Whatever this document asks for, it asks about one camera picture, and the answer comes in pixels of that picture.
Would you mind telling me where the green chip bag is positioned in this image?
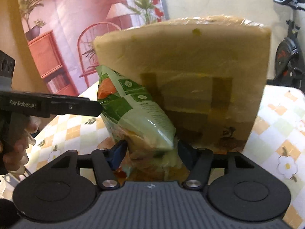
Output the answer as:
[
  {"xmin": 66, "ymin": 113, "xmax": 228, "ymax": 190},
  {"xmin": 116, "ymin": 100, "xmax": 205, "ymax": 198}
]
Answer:
[{"xmin": 96, "ymin": 65, "xmax": 189, "ymax": 182}]

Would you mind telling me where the person's left hand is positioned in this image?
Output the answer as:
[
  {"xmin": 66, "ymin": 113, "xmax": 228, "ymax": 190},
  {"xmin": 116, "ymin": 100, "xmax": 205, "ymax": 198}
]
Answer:
[{"xmin": 2, "ymin": 116, "xmax": 41, "ymax": 175}]

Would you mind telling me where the checkered floral tablecloth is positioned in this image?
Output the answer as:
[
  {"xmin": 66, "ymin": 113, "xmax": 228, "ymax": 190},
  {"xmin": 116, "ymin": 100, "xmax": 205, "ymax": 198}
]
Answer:
[{"xmin": 27, "ymin": 85, "xmax": 304, "ymax": 228}]

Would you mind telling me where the printed room backdrop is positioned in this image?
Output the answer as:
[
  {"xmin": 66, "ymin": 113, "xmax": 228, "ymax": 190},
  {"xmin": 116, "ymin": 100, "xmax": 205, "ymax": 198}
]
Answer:
[{"xmin": 18, "ymin": 0, "xmax": 163, "ymax": 96}]

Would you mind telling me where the brown cardboard box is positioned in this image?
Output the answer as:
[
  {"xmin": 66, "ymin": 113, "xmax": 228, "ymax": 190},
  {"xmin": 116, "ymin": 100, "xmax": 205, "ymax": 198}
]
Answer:
[{"xmin": 93, "ymin": 15, "xmax": 271, "ymax": 151}]

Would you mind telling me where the black exercise bike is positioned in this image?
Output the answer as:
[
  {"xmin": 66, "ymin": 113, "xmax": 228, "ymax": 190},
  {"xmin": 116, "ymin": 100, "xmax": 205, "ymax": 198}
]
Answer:
[{"xmin": 271, "ymin": 0, "xmax": 305, "ymax": 86}]

